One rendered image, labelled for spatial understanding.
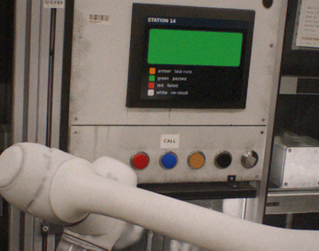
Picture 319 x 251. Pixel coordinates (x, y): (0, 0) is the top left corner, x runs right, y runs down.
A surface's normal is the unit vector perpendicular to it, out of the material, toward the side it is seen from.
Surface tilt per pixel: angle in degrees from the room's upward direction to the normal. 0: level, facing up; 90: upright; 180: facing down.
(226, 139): 90
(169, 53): 90
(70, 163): 47
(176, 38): 90
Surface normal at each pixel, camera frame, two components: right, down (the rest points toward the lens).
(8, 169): -0.65, -0.40
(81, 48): 0.30, 0.24
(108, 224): 0.61, 0.23
